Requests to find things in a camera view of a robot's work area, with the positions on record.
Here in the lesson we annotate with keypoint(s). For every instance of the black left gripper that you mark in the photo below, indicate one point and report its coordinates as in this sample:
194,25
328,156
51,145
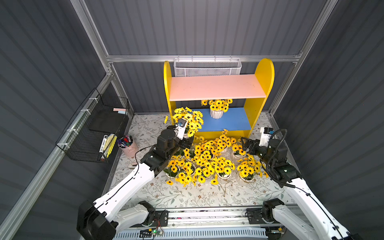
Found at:
186,142

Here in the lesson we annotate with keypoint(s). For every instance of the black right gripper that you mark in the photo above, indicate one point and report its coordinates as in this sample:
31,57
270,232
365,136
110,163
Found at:
253,147

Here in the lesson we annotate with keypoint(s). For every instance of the shelf sunflower pot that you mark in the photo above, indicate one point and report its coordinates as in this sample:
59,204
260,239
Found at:
203,151
189,154
249,168
222,169
217,107
187,175
194,118
204,170
223,141
172,170

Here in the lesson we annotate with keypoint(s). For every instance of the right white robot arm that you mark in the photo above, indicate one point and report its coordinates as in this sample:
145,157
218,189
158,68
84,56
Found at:
322,224

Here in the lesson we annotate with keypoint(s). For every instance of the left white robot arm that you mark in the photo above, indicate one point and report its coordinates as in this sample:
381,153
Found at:
103,218

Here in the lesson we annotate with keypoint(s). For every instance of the yellow wooden shelf unit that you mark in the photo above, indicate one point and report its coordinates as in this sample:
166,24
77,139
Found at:
238,100

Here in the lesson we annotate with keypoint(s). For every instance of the pink metal pen bucket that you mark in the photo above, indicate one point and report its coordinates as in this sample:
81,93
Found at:
128,146

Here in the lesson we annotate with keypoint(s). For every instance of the yellow marker in basket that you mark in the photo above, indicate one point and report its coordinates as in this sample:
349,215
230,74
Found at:
108,148

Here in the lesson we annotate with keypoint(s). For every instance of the white mesh desk organizer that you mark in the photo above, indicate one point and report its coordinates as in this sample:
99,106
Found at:
197,68

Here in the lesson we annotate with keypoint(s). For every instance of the white marker in basket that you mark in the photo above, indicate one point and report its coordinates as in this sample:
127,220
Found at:
101,149

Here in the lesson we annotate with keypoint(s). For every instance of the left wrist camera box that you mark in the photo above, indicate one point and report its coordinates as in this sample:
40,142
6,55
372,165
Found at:
181,128

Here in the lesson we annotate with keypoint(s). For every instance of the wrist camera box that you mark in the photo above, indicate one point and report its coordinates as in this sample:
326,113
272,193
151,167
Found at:
266,134
181,128

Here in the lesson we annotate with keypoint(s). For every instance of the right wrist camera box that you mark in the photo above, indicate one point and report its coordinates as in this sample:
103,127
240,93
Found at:
266,134

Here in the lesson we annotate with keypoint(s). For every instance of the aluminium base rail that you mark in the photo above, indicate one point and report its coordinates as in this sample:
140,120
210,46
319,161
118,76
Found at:
222,223

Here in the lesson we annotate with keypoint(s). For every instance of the black wire wall basket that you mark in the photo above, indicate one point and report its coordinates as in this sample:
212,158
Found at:
102,114

